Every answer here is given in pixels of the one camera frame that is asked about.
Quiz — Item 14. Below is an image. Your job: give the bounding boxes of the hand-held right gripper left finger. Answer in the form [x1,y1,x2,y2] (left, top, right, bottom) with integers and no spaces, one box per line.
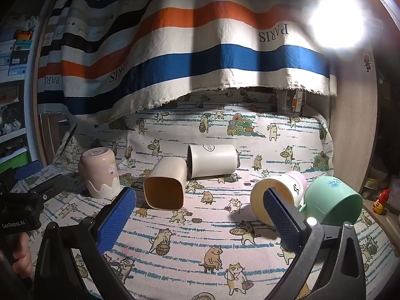
[33,188,137,300]

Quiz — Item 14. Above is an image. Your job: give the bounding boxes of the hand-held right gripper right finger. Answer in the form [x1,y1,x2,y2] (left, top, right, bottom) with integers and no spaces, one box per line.
[263,187,366,300]

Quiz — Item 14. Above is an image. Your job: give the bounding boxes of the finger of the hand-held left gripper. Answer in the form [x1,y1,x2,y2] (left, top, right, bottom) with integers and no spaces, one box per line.
[14,160,43,181]

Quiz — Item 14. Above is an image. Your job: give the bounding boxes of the red figurine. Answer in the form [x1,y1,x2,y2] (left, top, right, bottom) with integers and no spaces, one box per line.
[372,188,391,216]

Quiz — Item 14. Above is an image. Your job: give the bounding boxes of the white round cup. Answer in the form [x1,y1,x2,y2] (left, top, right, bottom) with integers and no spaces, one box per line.
[187,144,239,180]

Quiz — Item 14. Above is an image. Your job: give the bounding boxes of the cartoon sticker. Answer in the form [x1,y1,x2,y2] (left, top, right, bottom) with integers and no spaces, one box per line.
[362,51,374,72]

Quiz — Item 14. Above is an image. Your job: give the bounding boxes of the beige square cup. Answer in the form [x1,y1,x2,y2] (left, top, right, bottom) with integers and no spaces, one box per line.
[143,157,188,210]

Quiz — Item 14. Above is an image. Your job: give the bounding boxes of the green cup with handle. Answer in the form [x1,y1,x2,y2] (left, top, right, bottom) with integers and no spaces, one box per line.
[298,175,364,226]

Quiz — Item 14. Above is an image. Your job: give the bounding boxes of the bright lamp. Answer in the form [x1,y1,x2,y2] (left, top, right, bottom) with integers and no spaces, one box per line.
[304,0,374,51]

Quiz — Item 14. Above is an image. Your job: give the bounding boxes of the clear plastic container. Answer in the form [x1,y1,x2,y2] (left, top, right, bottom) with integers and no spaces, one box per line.
[276,89,306,115]

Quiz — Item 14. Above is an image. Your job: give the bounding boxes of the striped cloth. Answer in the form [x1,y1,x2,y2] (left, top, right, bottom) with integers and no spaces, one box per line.
[37,0,339,125]

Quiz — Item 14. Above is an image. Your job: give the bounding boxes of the green storage bin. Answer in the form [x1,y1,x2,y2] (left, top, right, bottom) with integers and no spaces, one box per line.
[0,148,30,167]

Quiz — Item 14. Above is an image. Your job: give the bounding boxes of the person's left hand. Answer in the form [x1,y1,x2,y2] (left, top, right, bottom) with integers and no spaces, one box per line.
[0,234,34,280]

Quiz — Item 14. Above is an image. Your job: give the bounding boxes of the cat printed cloth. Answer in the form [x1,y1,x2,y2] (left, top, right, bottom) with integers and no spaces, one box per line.
[14,89,395,300]

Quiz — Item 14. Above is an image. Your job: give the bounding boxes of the stack of storage boxes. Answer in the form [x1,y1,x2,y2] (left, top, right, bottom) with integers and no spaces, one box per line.
[0,15,36,80]

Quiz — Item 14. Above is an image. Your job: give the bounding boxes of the pink cup with white trim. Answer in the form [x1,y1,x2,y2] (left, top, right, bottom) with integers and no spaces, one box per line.
[78,147,120,199]

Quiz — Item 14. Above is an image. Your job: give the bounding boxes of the cream cup with pink base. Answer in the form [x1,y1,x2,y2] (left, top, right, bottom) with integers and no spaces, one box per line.
[250,170,308,226]

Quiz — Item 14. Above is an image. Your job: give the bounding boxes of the thin black rod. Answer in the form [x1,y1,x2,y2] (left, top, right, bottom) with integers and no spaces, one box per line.
[54,124,78,164]

